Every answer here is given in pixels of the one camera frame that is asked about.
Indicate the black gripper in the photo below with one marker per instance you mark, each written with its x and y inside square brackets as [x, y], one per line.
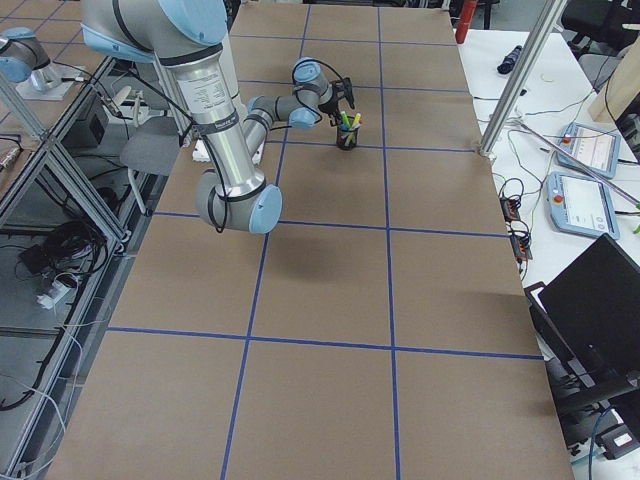
[330, 106]

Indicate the black laptop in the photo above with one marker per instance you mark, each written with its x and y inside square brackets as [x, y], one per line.
[590, 311]

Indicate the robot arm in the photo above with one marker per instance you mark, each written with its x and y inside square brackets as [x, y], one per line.
[25, 62]
[188, 39]

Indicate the folded blue umbrella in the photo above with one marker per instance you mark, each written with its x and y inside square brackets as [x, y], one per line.
[509, 61]

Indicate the red cylinder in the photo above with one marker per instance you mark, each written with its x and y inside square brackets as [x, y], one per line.
[466, 14]

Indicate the aluminium frame post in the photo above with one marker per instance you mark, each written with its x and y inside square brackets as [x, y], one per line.
[533, 46]

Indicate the near blue teach pendant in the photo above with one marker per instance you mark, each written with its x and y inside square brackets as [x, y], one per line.
[581, 206]

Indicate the black mesh pen cup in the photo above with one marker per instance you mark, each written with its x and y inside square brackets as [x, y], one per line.
[346, 139]

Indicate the blue teach pendant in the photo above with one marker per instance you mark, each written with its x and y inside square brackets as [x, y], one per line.
[597, 149]
[581, 206]

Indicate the green handled reacher grabber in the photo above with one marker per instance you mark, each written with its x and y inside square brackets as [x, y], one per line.
[580, 165]

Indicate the white office chair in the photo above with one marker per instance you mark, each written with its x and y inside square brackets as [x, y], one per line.
[154, 147]

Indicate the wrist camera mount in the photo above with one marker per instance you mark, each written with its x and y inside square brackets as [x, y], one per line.
[342, 90]

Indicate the far blue teach pendant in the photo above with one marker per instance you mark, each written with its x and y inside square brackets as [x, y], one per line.
[597, 149]

